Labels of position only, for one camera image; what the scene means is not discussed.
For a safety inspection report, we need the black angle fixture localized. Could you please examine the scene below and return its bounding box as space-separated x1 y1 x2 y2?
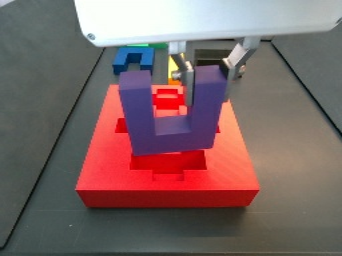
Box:
195 49 229 66

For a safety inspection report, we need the yellow long bar block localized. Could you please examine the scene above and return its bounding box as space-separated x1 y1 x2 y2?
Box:
168 56 180 85

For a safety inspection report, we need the red puzzle board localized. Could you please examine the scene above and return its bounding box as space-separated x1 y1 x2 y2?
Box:
76 85 259 208

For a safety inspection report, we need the green zigzag block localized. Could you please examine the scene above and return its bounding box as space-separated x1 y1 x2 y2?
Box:
126 42 168 49

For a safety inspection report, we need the purple U-shaped block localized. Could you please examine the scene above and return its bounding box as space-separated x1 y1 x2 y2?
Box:
118 65 227 156

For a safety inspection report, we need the blue U-shaped block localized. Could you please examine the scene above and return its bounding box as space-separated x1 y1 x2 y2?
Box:
112 47 155 75

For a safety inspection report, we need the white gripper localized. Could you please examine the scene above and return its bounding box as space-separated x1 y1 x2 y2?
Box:
73 0 342 106

